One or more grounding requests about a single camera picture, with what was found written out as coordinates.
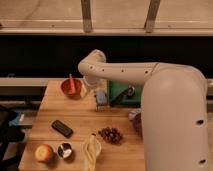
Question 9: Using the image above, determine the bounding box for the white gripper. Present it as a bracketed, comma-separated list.
[81, 77, 105, 97]

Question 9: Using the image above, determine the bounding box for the blue sponge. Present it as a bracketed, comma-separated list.
[95, 90, 108, 107]

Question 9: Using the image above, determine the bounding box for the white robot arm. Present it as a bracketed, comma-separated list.
[78, 50, 208, 171]

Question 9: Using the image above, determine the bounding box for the orange bowl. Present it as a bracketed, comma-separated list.
[61, 79, 82, 97]

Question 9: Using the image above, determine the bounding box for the orange carrot stick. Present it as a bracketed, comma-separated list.
[69, 74, 76, 94]

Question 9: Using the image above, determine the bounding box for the green plastic bin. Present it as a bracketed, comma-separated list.
[107, 81, 142, 107]

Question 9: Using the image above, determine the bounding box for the black scoop in bin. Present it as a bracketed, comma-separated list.
[111, 86, 135, 105]

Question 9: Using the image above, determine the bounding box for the dark grape bunch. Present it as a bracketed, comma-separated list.
[98, 127, 123, 144]

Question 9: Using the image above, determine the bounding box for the yellow banana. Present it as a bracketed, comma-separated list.
[82, 134, 101, 171]

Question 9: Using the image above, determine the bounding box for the small metal cup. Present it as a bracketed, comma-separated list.
[57, 143, 72, 159]

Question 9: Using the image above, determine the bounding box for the red apple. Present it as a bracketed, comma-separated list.
[35, 144, 54, 163]

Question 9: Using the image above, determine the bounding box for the black chair at left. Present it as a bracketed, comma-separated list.
[0, 105, 25, 171]

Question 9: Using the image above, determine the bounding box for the metal window rail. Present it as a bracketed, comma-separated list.
[0, 22, 213, 37]

